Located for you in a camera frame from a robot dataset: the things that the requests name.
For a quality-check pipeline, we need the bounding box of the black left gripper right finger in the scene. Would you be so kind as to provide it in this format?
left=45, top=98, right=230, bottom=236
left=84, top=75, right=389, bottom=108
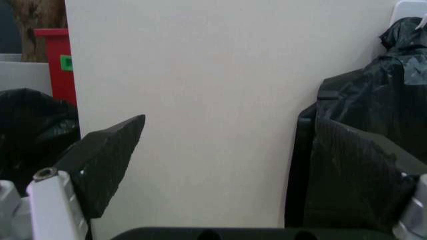
left=305, top=119, right=427, bottom=240

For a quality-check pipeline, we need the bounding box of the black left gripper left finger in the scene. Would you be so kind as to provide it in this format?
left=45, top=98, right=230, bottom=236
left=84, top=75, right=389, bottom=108
left=0, top=114, right=147, bottom=240

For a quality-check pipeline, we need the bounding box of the black trash bin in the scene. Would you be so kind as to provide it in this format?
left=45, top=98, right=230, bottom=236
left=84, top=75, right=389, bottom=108
left=284, top=106, right=322, bottom=229

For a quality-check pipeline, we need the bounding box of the crumpled black plastic bag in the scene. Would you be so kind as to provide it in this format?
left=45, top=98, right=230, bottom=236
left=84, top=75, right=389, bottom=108
left=0, top=88, right=82, bottom=197

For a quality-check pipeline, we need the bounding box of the black garbage bag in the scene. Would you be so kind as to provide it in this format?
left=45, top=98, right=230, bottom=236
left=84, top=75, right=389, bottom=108
left=315, top=16, right=427, bottom=163

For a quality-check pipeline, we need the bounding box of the red plastic bin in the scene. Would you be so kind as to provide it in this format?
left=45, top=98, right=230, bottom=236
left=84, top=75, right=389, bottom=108
left=33, top=28, right=79, bottom=107

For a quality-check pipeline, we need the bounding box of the green label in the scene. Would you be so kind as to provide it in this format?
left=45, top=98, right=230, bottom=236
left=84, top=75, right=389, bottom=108
left=60, top=55, right=75, bottom=72

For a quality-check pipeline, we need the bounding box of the grey box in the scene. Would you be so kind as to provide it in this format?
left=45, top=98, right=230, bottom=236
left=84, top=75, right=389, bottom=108
left=0, top=53, right=55, bottom=98

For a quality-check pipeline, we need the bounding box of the white upright panel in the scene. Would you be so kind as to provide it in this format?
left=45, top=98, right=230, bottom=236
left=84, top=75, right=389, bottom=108
left=64, top=0, right=398, bottom=235

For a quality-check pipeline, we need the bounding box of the brown tree trunk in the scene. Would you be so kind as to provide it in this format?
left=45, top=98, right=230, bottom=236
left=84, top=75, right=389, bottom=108
left=12, top=0, right=70, bottom=64

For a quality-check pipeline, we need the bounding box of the white plastic holder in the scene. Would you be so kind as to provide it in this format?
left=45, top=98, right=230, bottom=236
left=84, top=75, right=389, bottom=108
left=390, top=0, right=427, bottom=32

